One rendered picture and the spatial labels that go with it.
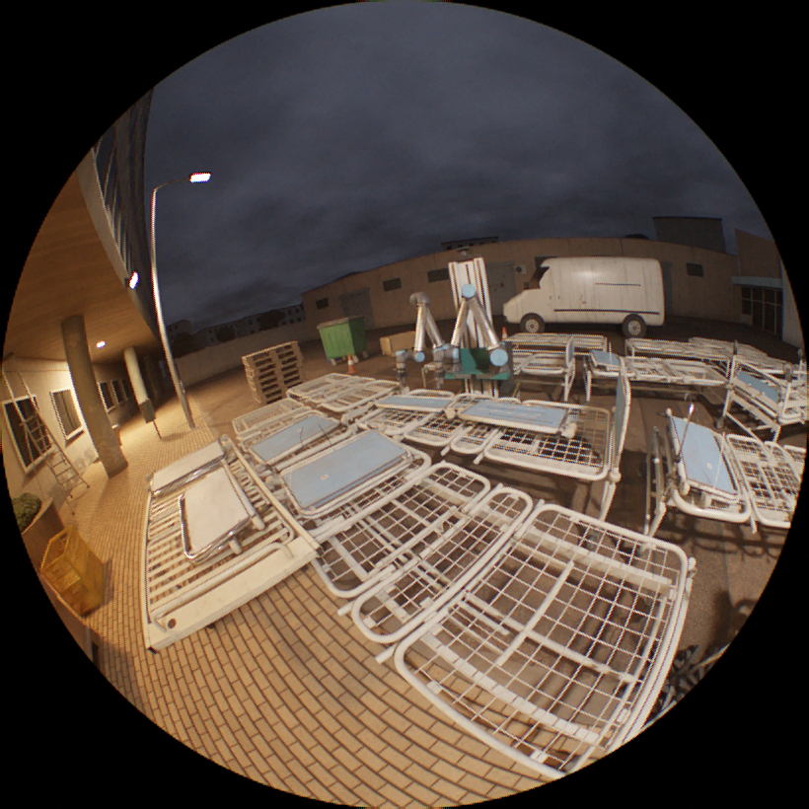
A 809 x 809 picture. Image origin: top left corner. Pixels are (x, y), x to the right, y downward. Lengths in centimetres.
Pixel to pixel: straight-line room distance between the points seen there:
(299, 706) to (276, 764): 36
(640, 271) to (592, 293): 181
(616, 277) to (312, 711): 955
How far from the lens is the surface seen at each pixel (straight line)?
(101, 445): 657
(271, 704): 160
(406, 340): 823
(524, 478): 219
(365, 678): 143
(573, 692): 142
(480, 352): 265
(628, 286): 902
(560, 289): 878
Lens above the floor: 135
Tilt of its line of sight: 20 degrees down
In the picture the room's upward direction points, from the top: 11 degrees counter-clockwise
